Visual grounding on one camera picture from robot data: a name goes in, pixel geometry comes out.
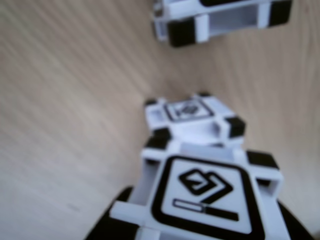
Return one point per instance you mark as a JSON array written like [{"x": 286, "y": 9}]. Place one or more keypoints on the white cube, lightning marker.
[{"x": 190, "y": 130}]

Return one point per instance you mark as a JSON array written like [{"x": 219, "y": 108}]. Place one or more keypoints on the white cube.
[
  {"x": 200, "y": 180},
  {"x": 175, "y": 10},
  {"x": 190, "y": 130}
]

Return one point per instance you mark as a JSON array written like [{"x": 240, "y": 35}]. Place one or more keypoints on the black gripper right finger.
[{"x": 287, "y": 230}]

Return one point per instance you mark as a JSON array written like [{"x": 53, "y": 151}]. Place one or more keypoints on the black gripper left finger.
[{"x": 100, "y": 230}]

